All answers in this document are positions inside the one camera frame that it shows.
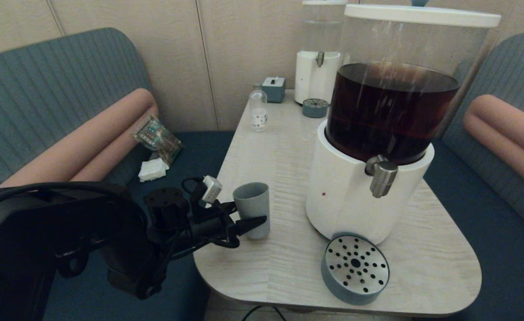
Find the grey-blue plastic cup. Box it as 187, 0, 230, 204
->
233, 182, 270, 240

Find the large steel dispenser tap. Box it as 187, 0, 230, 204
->
365, 155, 399, 198

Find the dark blue sofa seat cushion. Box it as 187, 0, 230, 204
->
43, 131, 235, 321
416, 140, 524, 321

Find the white napkin stack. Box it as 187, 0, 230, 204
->
138, 157, 170, 182

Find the large tea beverage dispenser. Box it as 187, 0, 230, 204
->
305, 16, 490, 246

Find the small clear plastic bottle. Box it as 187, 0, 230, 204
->
249, 83, 268, 132

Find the clear snack packet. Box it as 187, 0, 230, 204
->
132, 115, 184, 165

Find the large round perforated drip tray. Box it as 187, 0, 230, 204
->
321, 235, 390, 306

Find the grey-blue square box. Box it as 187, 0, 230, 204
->
262, 76, 286, 103

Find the small round perforated drip tray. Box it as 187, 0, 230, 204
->
302, 98, 329, 118

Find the pink cylindrical sofa bolster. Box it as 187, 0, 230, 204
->
0, 88, 160, 188
462, 94, 524, 199

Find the small water beverage dispenser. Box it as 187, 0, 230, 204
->
295, 4, 348, 106

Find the ribbed grey-blue sofa backrest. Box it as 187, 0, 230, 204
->
440, 33, 524, 243
0, 28, 155, 190

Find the large white dispenser lid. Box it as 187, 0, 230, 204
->
343, 0, 502, 28

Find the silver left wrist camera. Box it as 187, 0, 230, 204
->
202, 176, 223, 205

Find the black left wrist camera cable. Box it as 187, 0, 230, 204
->
182, 177, 209, 197

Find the black floor cable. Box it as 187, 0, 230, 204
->
243, 305, 286, 321

